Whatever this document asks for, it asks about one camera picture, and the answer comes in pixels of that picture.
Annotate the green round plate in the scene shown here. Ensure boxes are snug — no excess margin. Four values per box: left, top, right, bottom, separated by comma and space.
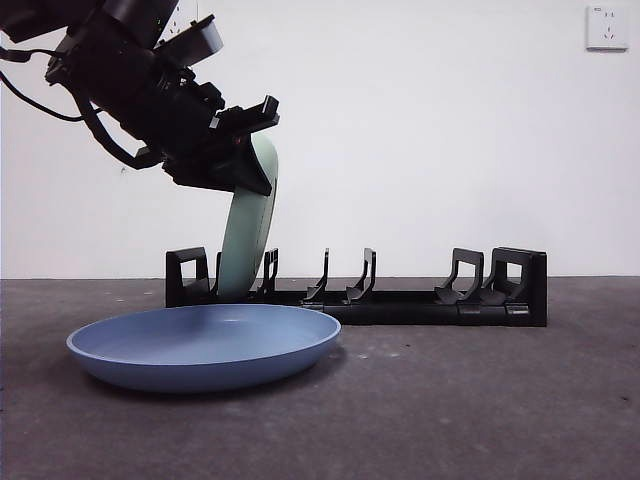
218, 133, 280, 305

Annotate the blue round plate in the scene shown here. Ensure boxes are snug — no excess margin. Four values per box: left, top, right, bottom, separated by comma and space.
66, 303, 343, 394

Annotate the black plate rack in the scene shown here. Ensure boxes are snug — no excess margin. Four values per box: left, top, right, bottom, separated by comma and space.
165, 246, 549, 329

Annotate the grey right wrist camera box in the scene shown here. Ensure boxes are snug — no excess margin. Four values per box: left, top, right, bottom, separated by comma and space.
158, 13, 223, 69

